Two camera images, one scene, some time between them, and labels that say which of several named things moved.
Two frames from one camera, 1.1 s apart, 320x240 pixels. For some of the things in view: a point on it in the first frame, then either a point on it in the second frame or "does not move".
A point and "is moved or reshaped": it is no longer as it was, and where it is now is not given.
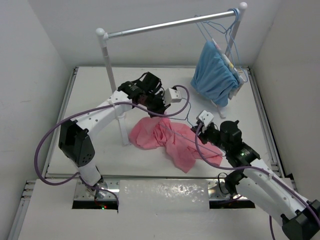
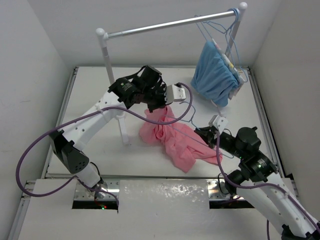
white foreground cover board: (148, 210) does not move
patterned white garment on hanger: (238, 76) does not move
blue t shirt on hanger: (213, 76) does not move
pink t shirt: (179, 141) is moved or reshaped
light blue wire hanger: (191, 126) to (180, 125)
